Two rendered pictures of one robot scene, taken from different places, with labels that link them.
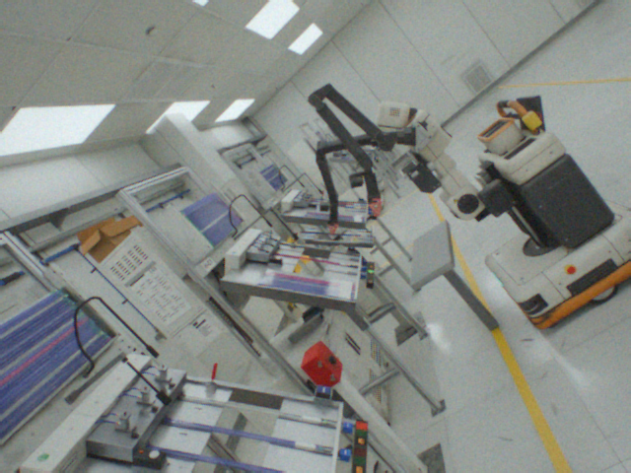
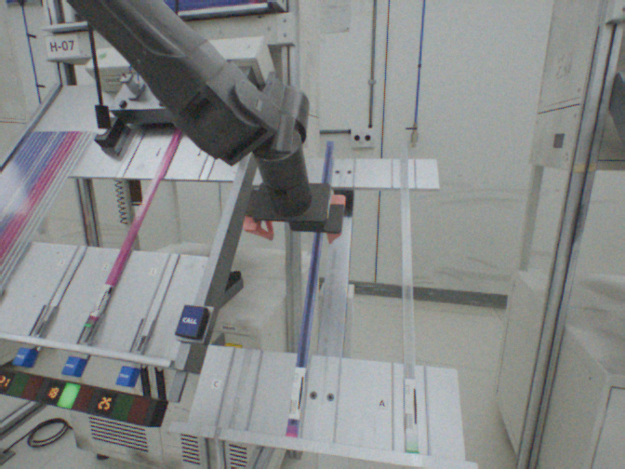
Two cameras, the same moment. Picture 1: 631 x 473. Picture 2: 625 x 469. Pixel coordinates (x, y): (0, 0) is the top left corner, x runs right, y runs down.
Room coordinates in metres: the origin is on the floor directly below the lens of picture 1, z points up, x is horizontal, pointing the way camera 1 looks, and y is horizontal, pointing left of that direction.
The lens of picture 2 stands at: (2.95, -0.64, 1.07)
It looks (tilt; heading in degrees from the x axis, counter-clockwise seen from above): 15 degrees down; 86
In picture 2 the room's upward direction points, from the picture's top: straight up
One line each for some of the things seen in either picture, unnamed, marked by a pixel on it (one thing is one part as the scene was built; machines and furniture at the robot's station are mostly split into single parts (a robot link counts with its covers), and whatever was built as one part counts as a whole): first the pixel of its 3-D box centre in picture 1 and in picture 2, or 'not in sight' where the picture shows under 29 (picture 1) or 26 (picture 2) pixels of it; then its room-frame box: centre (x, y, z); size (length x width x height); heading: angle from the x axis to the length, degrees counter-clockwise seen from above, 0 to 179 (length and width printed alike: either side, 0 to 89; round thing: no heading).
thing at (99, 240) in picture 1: (130, 220); not in sight; (2.65, 0.76, 1.82); 0.68 x 0.30 x 0.20; 162
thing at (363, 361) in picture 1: (321, 379); (211, 346); (2.64, 0.57, 0.31); 0.70 x 0.65 x 0.62; 162
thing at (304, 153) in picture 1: (335, 171); not in sight; (7.40, -0.97, 0.95); 1.36 x 0.82 x 1.90; 72
